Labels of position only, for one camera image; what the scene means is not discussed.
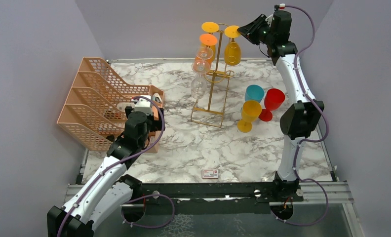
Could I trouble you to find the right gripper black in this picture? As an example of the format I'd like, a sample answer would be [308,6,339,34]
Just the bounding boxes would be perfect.
[235,14,274,46]

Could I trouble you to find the yellow wine glass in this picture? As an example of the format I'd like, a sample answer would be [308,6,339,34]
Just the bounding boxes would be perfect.
[224,25,241,66]
[237,100,262,133]
[201,21,220,34]

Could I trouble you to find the clear wine glass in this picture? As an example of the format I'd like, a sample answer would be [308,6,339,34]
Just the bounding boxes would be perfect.
[191,58,211,100]

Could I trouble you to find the blue wine glass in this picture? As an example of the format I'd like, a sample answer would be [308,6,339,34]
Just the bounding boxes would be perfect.
[244,84,265,103]

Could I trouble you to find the red wine glass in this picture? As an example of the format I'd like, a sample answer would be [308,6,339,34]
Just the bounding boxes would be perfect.
[259,88,285,122]

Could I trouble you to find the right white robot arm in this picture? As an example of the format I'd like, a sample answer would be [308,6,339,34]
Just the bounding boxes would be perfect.
[237,4,324,201]

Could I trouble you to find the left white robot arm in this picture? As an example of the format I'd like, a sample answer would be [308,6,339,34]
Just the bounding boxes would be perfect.
[47,108,165,237]

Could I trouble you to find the orange wine glass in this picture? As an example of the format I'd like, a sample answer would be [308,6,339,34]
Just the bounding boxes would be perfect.
[196,33,218,64]

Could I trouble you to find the gold wine glass rack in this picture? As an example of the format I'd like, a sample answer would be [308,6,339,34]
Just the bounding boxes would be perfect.
[190,23,235,128]

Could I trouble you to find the peach plastic file organizer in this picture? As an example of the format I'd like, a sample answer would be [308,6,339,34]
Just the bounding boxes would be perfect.
[57,57,164,151]

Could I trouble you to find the small red white card box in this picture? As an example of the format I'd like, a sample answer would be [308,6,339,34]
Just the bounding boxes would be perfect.
[201,169,219,179]

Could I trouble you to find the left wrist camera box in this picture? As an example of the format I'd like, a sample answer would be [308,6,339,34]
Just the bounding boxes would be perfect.
[131,95,153,116]

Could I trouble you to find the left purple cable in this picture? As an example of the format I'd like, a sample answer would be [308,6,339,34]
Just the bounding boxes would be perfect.
[56,95,176,237]

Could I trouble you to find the black mounting rail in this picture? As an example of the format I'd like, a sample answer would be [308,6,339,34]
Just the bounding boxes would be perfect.
[110,182,304,216]

